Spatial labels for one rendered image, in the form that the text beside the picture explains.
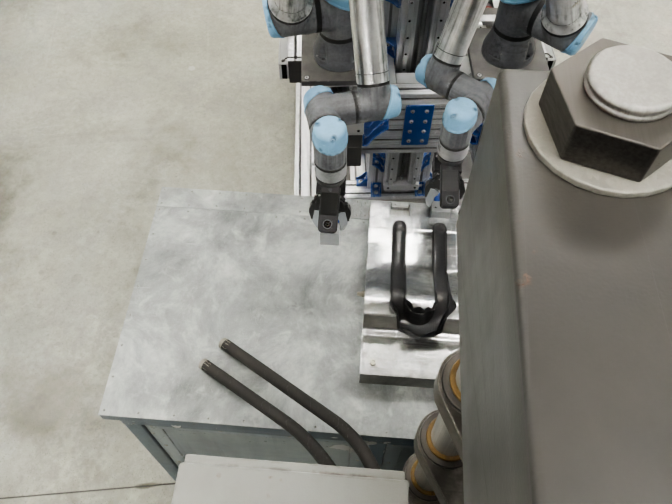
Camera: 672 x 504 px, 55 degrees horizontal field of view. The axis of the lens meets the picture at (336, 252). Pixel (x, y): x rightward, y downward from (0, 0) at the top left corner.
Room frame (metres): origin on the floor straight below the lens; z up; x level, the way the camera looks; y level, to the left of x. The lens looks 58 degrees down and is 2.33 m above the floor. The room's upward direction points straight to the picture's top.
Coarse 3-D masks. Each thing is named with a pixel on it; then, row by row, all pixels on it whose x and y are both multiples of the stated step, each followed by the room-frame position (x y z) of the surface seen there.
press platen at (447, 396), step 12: (444, 360) 0.33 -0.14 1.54; (456, 360) 0.33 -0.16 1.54; (444, 372) 0.31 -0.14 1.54; (444, 384) 0.30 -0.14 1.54; (456, 384) 0.30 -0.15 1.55; (444, 396) 0.28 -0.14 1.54; (456, 396) 0.28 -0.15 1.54; (444, 408) 0.27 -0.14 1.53; (456, 408) 0.27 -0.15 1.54; (444, 420) 0.26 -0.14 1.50; (456, 420) 0.25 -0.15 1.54; (456, 432) 0.24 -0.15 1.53; (456, 444) 0.23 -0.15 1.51
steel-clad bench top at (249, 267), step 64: (192, 192) 1.17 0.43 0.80; (192, 256) 0.95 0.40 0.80; (256, 256) 0.95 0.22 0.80; (320, 256) 0.95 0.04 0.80; (128, 320) 0.75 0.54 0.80; (192, 320) 0.75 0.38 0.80; (256, 320) 0.75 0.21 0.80; (320, 320) 0.75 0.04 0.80; (128, 384) 0.58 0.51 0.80; (192, 384) 0.58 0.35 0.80; (256, 384) 0.58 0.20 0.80; (320, 384) 0.58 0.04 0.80
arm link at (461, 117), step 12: (456, 108) 1.06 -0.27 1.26; (468, 108) 1.06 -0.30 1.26; (444, 120) 1.06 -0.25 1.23; (456, 120) 1.03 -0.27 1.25; (468, 120) 1.03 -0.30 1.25; (480, 120) 1.07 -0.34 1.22; (444, 132) 1.05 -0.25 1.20; (456, 132) 1.03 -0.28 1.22; (468, 132) 1.04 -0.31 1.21; (444, 144) 1.04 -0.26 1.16; (456, 144) 1.03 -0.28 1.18; (468, 144) 1.05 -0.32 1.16
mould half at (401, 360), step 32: (384, 224) 1.00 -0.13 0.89; (416, 224) 1.00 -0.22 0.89; (448, 224) 1.00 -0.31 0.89; (384, 256) 0.90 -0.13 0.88; (416, 256) 0.90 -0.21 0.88; (448, 256) 0.90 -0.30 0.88; (384, 288) 0.78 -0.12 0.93; (416, 288) 0.78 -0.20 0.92; (384, 320) 0.70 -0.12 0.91; (448, 320) 0.69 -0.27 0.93; (384, 352) 0.64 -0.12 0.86; (416, 352) 0.64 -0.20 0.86; (448, 352) 0.64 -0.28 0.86; (384, 384) 0.58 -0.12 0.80; (416, 384) 0.57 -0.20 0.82
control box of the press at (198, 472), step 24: (192, 456) 0.23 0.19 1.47; (216, 456) 0.23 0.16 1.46; (192, 480) 0.19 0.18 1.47; (216, 480) 0.19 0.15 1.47; (240, 480) 0.19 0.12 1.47; (264, 480) 0.19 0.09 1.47; (288, 480) 0.20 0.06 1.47; (312, 480) 0.20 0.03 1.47; (336, 480) 0.20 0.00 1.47; (360, 480) 0.20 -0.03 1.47; (384, 480) 0.20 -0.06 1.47
